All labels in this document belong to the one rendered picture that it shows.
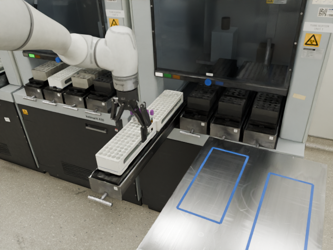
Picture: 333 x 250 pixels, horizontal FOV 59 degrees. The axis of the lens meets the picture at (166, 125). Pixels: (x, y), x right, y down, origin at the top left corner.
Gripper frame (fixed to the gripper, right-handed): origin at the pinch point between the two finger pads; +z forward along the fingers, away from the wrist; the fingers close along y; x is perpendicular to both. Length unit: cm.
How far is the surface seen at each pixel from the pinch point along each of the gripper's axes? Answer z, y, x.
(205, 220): 5.7, 39.0, -25.0
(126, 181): 8.4, 6.7, -17.3
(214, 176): 5.7, 36.0, -5.7
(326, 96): 42, 79, 149
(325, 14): -41, 60, 38
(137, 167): 8.1, 6.7, -9.5
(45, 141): 47, -89, 29
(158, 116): 1.7, 3.1, 17.9
